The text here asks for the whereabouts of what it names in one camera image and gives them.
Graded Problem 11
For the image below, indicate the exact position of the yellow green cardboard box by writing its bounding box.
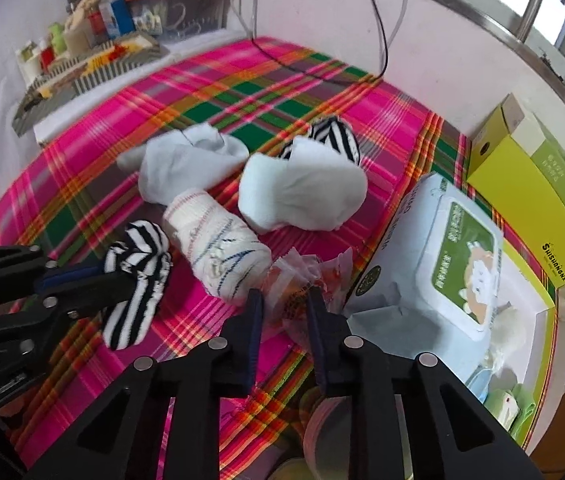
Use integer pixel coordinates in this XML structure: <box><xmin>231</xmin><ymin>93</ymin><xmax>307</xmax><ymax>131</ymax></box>
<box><xmin>467</xmin><ymin>92</ymin><xmax>565</xmax><ymax>291</ymax></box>

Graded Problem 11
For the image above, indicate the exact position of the black cable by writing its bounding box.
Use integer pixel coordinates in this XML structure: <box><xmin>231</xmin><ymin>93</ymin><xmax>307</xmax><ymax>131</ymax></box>
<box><xmin>252</xmin><ymin>0</ymin><xmax>389</xmax><ymax>83</ymax></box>

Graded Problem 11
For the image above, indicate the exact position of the black white striped sock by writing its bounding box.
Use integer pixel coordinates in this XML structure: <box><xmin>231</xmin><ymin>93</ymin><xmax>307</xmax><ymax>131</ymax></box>
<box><xmin>101</xmin><ymin>219</ymin><xmax>173</xmax><ymax>352</ymax></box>
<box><xmin>280</xmin><ymin>116</ymin><xmax>363</xmax><ymax>168</ymax></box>

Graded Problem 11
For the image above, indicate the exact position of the white soft cloth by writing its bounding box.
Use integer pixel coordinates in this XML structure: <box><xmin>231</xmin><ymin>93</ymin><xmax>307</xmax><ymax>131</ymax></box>
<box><xmin>238</xmin><ymin>137</ymin><xmax>368</xmax><ymax>233</ymax></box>

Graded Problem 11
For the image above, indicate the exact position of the small white bottle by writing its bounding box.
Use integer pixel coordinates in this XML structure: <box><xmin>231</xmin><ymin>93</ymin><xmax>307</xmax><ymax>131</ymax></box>
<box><xmin>16</xmin><ymin>42</ymin><xmax>43</xmax><ymax>81</ymax></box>

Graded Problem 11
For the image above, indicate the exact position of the beige plush toy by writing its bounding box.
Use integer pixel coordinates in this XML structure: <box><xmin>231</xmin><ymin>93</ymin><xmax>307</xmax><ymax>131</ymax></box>
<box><xmin>62</xmin><ymin>0</ymin><xmax>100</xmax><ymax>56</ymax></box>

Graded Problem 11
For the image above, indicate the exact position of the striped storage box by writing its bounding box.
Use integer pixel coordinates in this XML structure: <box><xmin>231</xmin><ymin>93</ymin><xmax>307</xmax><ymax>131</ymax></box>
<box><xmin>11</xmin><ymin>32</ymin><xmax>170</xmax><ymax>136</ymax></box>

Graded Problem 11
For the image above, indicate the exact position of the small red bottle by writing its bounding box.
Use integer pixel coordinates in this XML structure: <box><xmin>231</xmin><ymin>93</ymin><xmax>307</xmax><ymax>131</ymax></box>
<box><xmin>37</xmin><ymin>40</ymin><xmax>58</xmax><ymax>71</ymax></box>

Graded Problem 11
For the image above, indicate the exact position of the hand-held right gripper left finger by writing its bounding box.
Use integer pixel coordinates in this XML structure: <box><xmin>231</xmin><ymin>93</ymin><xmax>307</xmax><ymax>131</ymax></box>
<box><xmin>22</xmin><ymin>290</ymin><xmax>266</xmax><ymax>480</ymax></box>

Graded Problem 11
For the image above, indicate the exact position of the metal window railing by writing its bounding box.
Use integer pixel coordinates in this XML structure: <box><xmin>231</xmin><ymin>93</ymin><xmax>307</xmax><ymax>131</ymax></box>
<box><xmin>403</xmin><ymin>0</ymin><xmax>565</xmax><ymax>106</ymax></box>

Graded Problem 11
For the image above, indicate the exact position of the orange printed plastic wrapper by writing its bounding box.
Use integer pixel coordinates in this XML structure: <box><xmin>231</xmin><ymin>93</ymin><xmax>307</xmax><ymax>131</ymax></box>
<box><xmin>262</xmin><ymin>247</ymin><xmax>358</xmax><ymax>331</ymax></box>

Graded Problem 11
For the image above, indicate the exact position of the pump bottle with blue label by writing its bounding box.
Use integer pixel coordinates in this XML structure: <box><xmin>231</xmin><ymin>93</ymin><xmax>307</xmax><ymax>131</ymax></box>
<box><xmin>93</xmin><ymin>0</ymin><xmax>133</xmax><ymax>40</ymax></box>

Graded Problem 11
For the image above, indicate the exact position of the light blue wet wipes pack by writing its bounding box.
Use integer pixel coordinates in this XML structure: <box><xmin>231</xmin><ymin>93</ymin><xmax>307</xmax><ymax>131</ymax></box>
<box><xmin>345</xmin><ymin>172</ymin><xmax>506</xmax><ymax>361</ymax></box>

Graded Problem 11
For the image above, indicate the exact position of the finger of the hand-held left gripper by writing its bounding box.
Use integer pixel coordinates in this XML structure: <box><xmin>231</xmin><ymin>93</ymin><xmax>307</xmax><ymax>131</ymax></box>
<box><xmin>0</xmin><ymin>279</ymin><xmax>136</xmax><ymax>362</ymax></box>
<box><xmin>0</xmin><ymin>245</ymin><xmax>106</xmax><ymax>319</ymax></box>

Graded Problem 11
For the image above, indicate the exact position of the small green bottle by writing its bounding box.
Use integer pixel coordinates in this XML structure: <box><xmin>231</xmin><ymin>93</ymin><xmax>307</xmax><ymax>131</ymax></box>
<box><xmin>47</xmin><ymin>22</ymin><xmax>67</xmax><ymax>53</ymax></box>

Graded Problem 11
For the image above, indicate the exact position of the white cloth with coloured stripes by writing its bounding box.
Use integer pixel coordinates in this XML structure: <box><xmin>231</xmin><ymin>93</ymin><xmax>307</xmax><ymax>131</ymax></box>
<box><xmin>162</xmin><ymin>187</ymin><xmax>276</xmax><ymax>305</ymax></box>

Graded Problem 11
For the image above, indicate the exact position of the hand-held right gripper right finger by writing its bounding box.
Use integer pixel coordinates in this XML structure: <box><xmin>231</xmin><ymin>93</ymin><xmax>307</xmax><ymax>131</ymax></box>
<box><xmin>305</xmin><ymin>287</ymin><xmax>546</xmax><ymax>480</ymax></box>

